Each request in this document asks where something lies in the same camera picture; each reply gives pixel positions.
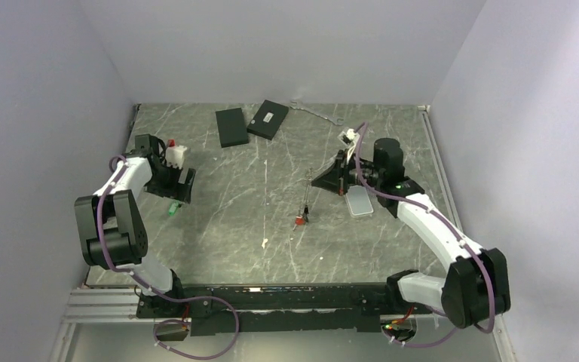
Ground black box with label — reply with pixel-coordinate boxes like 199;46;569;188
247;100;290;140

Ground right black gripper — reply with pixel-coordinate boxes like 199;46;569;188
312;149;384;196

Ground black flat box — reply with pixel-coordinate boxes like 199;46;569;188
215;108;249;148

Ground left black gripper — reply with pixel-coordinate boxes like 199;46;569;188
145;161;195;203

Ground red tagged key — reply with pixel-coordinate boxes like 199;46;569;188
293;215;307;230

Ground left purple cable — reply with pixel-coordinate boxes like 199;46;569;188
95;155;240;360

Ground purple cable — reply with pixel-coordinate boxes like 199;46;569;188
351;121;498;350
95;155;240;360

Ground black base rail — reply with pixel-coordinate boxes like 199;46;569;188
136;282;430;336

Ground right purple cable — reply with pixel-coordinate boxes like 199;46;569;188
351;121;498;350

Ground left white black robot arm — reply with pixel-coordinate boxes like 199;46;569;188
75;133;196;317

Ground clear plastic case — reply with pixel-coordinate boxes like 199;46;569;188
345;186;374;218

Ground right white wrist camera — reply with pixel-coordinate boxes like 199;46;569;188
338;127;360;149

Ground aluminium frame rail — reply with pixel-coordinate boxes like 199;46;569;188
65;287;166;323

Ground silver wrench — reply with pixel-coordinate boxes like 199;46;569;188
289;100;345;126

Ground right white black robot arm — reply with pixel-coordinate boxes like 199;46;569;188
311;138;511;330

